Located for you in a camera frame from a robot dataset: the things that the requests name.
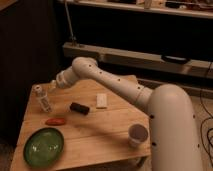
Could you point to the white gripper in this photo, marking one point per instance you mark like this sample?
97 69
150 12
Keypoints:
53 85

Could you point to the small clear plastic bottle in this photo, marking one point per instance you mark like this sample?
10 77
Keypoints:
42 98

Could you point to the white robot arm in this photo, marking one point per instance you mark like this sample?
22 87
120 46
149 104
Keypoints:
172 117

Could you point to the black rectangular block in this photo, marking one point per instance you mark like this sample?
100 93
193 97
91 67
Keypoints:
79 108

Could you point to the orange carrot toy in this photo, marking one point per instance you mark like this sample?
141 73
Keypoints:
55 122

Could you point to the white rectangular block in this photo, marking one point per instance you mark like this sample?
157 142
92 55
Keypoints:
101 101

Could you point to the metal pole stand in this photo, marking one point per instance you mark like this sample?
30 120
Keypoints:
72 36

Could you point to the wooden table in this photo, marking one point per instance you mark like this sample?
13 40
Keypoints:
100 136

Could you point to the green glass plate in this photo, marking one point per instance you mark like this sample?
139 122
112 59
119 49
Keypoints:
43 148

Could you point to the white paper cup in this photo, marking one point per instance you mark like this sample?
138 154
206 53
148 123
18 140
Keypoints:
137 134

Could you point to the upper cluttered shelf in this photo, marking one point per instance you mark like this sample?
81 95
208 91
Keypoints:
144 6

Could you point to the long grey bench rail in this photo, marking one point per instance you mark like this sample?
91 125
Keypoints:
137 59

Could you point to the black handle on bench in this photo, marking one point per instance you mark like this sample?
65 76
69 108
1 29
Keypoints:
175 60

